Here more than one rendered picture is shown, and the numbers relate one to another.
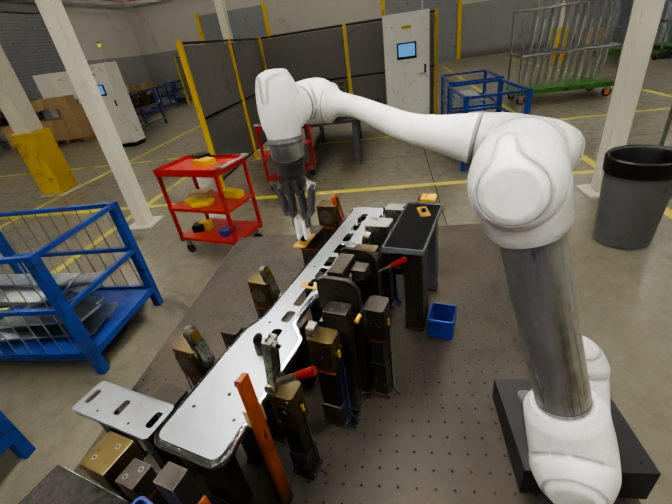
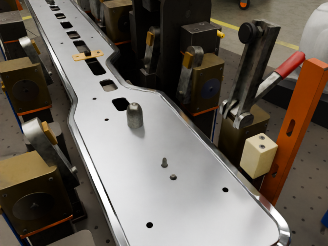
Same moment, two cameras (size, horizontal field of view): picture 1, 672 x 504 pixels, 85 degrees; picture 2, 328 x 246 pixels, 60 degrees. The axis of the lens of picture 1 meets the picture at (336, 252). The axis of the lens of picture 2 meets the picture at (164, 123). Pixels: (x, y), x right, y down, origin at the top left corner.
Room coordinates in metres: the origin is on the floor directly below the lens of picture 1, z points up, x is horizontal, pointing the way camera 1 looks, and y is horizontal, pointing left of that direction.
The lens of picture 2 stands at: (0.51, 0.59, 1.36)
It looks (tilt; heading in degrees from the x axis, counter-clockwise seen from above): 39 degrees down; 305
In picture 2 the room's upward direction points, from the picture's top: straight up
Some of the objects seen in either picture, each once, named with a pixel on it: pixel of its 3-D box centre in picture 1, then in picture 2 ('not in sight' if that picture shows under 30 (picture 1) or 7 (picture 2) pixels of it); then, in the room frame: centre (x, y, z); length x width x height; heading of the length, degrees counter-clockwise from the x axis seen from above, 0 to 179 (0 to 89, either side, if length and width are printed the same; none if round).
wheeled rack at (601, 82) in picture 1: (562, 53); not in sight; (8.39, -5.37, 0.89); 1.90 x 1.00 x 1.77; 77
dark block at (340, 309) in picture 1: (345, 360); (193, 102); (0.81, 0.02, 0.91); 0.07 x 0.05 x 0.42; 63
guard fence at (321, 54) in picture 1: (349, 79); not in sight; (8.33, -0.82, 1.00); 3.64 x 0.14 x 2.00; 79
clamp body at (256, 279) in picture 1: (267, 314); (33, 122); (1.14, 0.30, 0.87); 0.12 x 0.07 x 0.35; 63
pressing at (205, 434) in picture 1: (312, 283); (83, 54); (1.13, 0.11, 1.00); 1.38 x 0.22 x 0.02; 153
